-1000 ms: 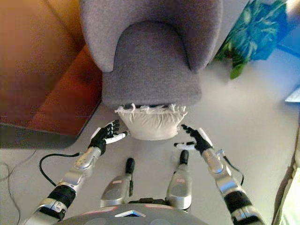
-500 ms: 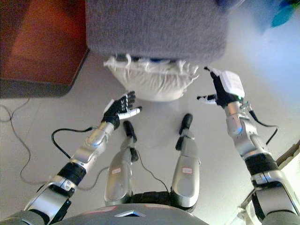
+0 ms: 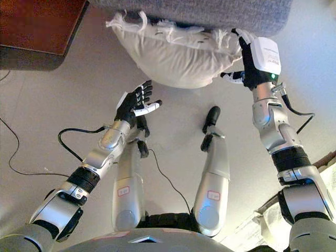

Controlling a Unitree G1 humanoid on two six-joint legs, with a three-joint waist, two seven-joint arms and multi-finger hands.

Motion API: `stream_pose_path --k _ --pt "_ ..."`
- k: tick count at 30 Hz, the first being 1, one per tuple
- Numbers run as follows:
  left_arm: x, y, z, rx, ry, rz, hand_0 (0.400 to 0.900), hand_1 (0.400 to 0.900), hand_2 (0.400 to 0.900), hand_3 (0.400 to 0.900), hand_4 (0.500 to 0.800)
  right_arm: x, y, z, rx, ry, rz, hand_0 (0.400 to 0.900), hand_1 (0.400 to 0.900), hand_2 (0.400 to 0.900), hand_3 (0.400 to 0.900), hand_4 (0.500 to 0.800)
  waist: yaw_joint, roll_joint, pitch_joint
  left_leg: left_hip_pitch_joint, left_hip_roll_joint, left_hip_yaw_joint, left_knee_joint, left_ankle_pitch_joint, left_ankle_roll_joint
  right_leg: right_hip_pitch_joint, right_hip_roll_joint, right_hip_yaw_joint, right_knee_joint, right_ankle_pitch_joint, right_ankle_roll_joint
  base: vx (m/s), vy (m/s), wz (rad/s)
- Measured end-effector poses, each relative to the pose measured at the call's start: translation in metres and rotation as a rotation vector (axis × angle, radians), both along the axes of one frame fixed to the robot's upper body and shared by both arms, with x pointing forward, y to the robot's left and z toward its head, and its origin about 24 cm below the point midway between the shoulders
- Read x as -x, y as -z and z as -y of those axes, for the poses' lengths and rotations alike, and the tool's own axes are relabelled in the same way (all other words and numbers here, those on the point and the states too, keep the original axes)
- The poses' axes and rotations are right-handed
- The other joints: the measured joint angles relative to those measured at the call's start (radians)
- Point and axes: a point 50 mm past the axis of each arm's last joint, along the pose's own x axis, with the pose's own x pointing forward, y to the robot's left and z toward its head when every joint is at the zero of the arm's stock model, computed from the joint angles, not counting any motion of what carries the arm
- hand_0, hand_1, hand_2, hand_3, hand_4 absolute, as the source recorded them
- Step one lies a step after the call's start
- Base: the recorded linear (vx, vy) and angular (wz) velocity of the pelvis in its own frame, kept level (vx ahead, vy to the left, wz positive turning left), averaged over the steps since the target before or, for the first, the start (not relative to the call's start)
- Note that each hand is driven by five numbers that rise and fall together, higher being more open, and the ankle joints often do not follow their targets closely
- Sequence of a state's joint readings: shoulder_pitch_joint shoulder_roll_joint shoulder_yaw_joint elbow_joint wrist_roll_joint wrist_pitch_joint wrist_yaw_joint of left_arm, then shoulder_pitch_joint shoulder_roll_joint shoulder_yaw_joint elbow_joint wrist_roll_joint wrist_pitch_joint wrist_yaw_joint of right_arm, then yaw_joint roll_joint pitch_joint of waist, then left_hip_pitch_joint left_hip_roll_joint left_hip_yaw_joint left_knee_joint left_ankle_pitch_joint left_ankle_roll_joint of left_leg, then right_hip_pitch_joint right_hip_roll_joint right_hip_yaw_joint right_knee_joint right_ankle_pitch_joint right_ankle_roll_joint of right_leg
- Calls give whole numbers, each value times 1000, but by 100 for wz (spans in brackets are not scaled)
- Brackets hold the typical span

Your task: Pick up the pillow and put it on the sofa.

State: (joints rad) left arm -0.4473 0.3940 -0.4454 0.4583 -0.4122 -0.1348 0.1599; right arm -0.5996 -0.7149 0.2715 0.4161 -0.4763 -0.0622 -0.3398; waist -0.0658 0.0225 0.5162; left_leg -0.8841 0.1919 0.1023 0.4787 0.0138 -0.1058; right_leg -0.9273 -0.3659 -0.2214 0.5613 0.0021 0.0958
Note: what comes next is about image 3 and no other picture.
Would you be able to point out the white tasselled pillow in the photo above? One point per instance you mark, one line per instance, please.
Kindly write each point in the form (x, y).
(178, 63)

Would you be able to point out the silver robot leg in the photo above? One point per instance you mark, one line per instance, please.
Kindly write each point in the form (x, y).
(214, 178)
(127, 183)

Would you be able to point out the grey fabric armchair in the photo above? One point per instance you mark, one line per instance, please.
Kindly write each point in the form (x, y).
(210, 13)

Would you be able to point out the brown wooden cabinet dark base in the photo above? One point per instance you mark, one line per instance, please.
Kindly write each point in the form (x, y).
(39, 26)

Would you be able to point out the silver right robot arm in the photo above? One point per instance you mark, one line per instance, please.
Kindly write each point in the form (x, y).
(283, 131)

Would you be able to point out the grey robot torso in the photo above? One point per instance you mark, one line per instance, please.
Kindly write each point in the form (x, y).
(147, 241)

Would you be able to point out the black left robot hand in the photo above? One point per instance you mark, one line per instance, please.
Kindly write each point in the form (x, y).
(130, 105)

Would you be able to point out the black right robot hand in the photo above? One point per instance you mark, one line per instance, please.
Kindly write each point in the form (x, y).
(262, 57)

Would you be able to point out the silver right robot leg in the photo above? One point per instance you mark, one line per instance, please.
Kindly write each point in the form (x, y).
(214, 178)

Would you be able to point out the silver left robot leg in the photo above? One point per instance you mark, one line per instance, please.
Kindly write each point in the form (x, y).
(127, 183)

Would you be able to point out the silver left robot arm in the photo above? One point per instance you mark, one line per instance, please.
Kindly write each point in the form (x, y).
(99, 157)

